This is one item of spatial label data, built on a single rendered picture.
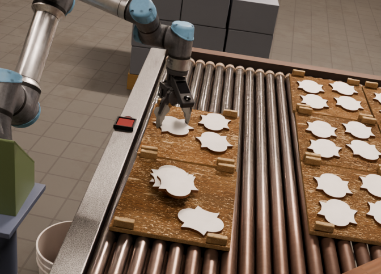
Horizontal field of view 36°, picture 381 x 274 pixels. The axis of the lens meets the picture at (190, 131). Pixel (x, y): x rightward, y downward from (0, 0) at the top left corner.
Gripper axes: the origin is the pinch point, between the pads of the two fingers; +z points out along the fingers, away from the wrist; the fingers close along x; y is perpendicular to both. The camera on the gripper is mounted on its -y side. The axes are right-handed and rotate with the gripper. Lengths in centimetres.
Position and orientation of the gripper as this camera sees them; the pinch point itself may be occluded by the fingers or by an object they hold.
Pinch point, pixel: (173, 126)
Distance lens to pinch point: 200.1
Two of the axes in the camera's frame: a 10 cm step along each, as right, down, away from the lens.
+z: -1.3, 9.0, 4.2
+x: -8.8, 0.9, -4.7
